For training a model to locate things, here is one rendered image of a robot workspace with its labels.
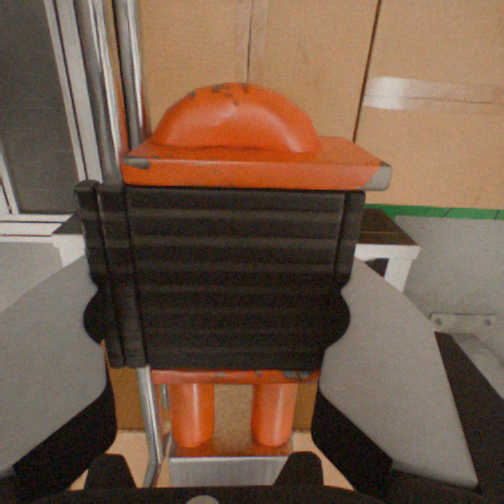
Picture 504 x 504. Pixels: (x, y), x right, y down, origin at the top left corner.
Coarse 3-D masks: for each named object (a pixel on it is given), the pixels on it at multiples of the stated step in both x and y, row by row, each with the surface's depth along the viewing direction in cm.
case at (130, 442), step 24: (120, 384) 43; (216, 384) 44; (240, 384) 44; (312, 384) 44; (120, 408) 40; (312, 408) 41; (120, 432) 37; (144, 432) 37; (144, 456) 39; (168, 480) 41; (336, 480) 43
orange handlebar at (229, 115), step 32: (192, 96) 10; (224, 96) 10; (256, 96) 10; (160, 128) 10; (192, 128) 10; (224, 128) 10; (256, 128) 10; (288, 128) 10; (192, 384) 15; (256, 384) 16; (288, 384) 15; (192, 416) 16; (256, 416) 17; (288, 416) 16
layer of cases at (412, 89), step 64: (192, 0) 53; (256, 0) 53; (320, 0) 53; (384, 0) 54; (448, 0) 54; (192, 64) 57; (256, 64) 57; (320, 64) 57; (384, 64) 58; (448, 64) 58; (320, 128) 62; (384, 128) 63; (448, 128) 63; (384, 192) 68; (448, 192) 69
